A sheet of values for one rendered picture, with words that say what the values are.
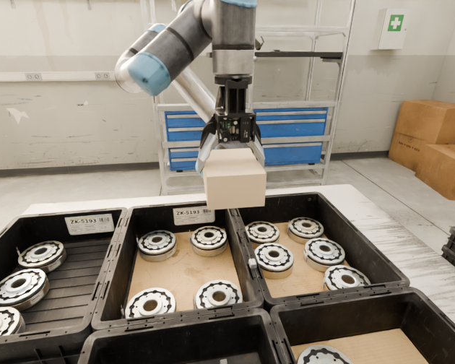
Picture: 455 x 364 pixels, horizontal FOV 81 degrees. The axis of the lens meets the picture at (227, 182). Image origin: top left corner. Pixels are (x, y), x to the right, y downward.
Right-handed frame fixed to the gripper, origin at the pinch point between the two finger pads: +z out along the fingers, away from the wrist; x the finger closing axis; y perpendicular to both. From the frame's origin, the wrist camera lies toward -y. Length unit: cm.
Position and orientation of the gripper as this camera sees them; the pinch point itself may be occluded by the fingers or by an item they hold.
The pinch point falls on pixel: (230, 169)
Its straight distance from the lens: 60.9
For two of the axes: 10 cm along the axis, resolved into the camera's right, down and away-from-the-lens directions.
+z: 0.0, 9.0, 4.4
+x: 9.9, -0.6, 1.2
